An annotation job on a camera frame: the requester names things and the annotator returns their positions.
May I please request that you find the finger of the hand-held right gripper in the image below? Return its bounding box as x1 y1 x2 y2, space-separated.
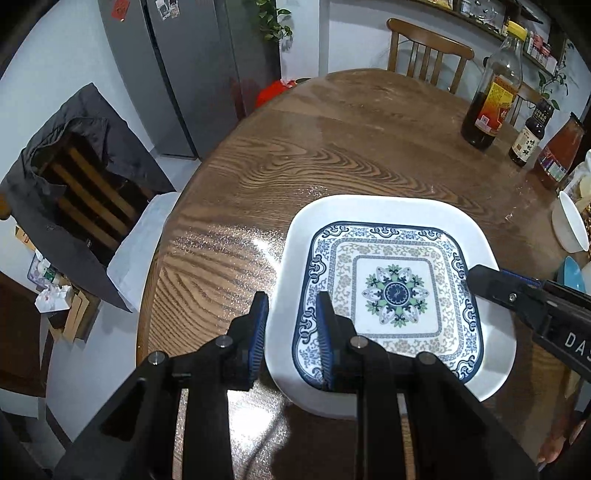
501 269 548 289
467 264 550 324

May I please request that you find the white square plate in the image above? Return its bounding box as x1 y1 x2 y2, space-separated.
266 194 517 418

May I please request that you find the blue patterned square plate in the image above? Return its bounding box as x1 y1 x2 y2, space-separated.
291 220 485 392

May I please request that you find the small hanging green plant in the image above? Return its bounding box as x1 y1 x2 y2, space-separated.
538 65 570 110

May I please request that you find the wooden chair with jacket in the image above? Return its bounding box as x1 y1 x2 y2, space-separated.
0 138 153 264

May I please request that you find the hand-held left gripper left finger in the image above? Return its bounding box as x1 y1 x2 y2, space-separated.
53 292 270 480

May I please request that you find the trailing green plant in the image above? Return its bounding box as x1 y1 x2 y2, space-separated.
256 0 294 44

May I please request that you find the small dark sauce bottle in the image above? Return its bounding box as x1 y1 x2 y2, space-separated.
509 99 555 168

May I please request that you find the red bag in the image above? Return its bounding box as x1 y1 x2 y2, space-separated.
256 78 301 109

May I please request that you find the grey refrigerator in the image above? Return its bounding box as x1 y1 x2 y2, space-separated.
98 0 282 161

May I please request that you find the wooden wall shelf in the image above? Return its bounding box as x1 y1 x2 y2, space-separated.
416 0 568 79

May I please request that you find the cardboard box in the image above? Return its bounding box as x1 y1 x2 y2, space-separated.
46 286 100 343

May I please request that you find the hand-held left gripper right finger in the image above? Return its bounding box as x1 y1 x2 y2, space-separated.
315 291 541 480

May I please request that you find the white tissue pack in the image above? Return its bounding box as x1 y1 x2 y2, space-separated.
34 284 75 315

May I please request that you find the large white bowl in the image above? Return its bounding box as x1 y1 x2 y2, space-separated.
551 190 591 254

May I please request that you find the large yellow-capped vinegar bottle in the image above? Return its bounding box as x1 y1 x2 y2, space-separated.
461 21 528 151

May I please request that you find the blue bowl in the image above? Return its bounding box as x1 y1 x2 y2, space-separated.
556 256 588 294

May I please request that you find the white seat cushion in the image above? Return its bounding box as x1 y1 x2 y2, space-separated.
106 191 183 315

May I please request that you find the person's right hand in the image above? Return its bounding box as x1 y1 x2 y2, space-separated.
538 406 578 467

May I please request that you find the red sauce bottle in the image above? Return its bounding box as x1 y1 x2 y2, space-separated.
533 113 585 190

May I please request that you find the chair with grey jacket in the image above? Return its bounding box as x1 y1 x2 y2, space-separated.
0 83 178 315

